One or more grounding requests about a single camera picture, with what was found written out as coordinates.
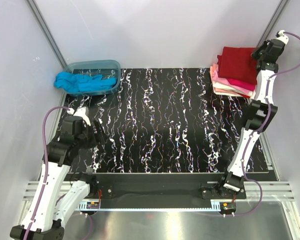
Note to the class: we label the clear blue plastic bin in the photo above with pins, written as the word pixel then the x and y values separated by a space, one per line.
pixel 106 68

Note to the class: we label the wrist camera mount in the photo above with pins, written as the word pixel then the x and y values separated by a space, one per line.
pixel 281 36
pixel 82 112

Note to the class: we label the folded red t shirt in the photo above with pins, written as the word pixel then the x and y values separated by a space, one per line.
pixel 245 95

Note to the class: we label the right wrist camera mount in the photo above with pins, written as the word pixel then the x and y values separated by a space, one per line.
pixel 281 36

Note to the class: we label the blue t shirt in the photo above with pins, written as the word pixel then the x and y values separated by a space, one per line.
pixel 82 83

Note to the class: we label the left aluminium frame post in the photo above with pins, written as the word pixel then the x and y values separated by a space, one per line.
pixel 46 31

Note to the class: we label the aluminium frame post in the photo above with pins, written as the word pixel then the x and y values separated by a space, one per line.
pixel 273 21
pixel 46 31

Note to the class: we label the aluminium front rail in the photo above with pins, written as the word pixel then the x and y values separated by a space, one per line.
pixel 271 191

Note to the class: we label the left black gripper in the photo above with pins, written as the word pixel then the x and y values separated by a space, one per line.
pixel 101 135

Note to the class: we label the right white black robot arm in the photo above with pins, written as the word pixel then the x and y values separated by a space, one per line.
pixel 261 111

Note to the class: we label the folded magenta t shirt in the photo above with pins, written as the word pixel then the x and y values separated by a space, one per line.
pixel 242 84

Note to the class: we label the black marble pattern mat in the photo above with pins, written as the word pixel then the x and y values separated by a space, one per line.
pixel 162 120

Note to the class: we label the folded salmon t shirt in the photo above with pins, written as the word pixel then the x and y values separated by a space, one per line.
pixel 221 86

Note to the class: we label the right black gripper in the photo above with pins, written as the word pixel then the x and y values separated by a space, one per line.
pixel 263 45

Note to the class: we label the right aluminium frame post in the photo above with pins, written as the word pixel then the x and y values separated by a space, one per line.
pixel 273 21

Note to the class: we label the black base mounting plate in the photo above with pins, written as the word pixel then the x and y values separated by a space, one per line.
pixel 134 190

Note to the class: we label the folded light pink t shirt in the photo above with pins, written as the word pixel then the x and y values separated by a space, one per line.
pixel 215 78

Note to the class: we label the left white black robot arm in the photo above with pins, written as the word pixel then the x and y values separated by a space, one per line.
pixel 48 214

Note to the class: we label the folded white t shirt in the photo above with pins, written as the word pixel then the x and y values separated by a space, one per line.
pixel 224 90

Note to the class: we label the dark red t shirt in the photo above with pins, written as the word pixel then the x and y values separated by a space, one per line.
pixel 237 63

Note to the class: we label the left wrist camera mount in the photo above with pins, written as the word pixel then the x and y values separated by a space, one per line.
pixel 82 112

